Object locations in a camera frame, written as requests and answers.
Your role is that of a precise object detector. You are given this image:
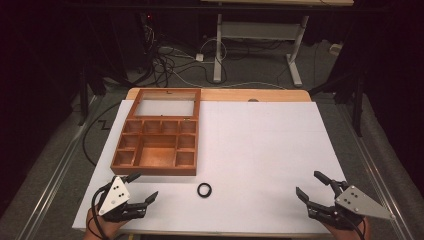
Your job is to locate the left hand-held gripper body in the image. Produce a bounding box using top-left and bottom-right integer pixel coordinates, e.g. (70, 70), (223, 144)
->
(97, 175), (148, 223)

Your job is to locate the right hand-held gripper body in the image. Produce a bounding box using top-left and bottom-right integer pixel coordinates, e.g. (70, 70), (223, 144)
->
(306, 185), (397, 232)

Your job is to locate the wooden compartment box with lid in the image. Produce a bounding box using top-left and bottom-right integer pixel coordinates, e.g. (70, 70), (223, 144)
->
(110, 87), (202, 177)

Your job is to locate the black ring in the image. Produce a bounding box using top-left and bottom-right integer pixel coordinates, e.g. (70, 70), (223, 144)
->
(196, 182), (213, 199)

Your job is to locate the person's right hand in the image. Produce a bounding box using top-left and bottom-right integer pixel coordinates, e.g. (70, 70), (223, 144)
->
(320, 216), (372, 240)

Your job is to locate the person's left hand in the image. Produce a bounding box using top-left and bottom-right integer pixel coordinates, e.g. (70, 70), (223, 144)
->
(83, 207), (129, 240)

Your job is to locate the white board mat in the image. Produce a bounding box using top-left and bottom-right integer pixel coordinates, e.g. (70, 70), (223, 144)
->
(72, 99), (348, 236)

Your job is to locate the black stand leg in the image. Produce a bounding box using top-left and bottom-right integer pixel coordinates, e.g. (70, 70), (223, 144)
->
(77, 63), (92, 127)

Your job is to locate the white floor socket box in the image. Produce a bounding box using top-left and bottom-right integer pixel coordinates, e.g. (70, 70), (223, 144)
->
(328, 42), (344, 56)

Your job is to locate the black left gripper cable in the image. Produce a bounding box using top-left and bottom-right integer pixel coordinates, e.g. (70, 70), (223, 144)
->
(90, 184), (113, 240)

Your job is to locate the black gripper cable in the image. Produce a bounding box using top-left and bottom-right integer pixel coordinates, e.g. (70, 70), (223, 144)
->
(344, 215), (367, 240)
(90, 184), (113, 240)

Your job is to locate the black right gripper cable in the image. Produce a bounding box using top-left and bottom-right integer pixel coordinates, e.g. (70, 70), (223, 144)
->
(344, 215), (367, 240)

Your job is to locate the metal floor rail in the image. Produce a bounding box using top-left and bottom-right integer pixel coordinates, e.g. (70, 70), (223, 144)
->
(18, 94), (103, 240)
(334, 101), (416, 240)

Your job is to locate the black floor cable loop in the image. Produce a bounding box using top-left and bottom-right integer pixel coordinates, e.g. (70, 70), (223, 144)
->
(81, 101), (122, 168)

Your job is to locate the tangle of black floor cables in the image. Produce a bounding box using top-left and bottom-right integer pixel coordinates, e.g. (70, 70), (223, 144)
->
(141, 26), (231, 88)

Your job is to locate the white floor cable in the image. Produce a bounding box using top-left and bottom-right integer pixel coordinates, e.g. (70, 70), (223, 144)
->
(159, 46), (288, 91)

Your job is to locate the white desk frame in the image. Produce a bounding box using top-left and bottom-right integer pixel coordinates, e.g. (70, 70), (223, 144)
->
(199, 0), (355, 88)

